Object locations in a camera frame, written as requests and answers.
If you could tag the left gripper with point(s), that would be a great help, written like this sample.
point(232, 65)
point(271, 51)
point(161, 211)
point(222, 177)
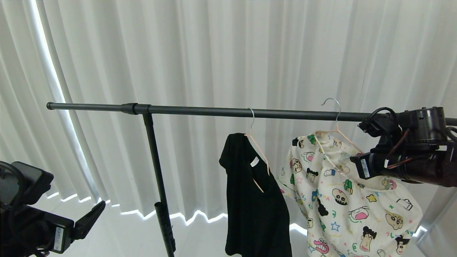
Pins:
point(39, 228)

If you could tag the black clothes rack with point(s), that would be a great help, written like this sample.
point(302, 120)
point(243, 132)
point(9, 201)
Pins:
point(214, 111)

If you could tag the black garment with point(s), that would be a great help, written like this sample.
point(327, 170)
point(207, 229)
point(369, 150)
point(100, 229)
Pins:
point(257, 214)

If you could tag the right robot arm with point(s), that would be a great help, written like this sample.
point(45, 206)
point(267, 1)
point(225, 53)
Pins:
point(428, 125)

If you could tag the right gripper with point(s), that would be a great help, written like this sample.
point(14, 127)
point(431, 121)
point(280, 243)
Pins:
point(400, 167)

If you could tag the pink clothes hanger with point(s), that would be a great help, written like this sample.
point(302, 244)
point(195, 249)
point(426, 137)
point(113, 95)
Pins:
point(252, 123)
point(337, 117)

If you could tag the cream printed garment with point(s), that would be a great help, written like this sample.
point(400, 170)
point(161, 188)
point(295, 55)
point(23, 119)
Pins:
point(350, 207)

